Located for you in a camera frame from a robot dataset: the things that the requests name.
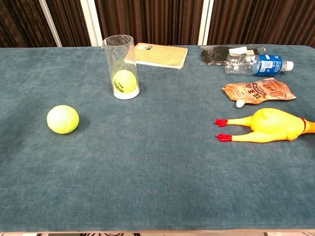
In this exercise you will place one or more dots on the brown pleated curtain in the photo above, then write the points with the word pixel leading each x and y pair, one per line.
pixel 152 19

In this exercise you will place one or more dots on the black socks in clear bag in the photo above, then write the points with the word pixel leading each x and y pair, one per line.
pixel 212 55

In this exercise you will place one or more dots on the yellow tennis ball black print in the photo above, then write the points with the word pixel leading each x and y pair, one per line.
pixel 124 82

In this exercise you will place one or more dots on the wide white frame post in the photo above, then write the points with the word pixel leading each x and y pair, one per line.
pixel 91 23

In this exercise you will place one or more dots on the orange snack spout pouch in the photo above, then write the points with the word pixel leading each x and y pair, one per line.
pixel 258 91

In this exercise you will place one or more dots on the clear bottle blue label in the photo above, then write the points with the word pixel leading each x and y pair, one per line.
pixel 267 65

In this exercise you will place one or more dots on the plain yellow tennis ball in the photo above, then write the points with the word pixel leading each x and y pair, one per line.
pixel 63 119

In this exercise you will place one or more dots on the white double frame post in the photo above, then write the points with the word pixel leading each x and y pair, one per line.
pixel 204 22

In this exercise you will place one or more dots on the tan spiral notebook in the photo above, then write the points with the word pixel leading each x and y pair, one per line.
pixel 160 55

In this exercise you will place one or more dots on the clear plastic tube container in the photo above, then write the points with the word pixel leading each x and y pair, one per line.
pixel 118 49

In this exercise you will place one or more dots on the thin white frame post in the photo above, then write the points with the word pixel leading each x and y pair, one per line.
pixel 50 23

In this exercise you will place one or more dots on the yellow rubber chicken toy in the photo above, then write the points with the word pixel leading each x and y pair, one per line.
pixel 273 124

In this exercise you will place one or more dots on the blue velvet tablecloth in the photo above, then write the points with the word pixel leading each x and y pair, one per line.
pixel 157 159

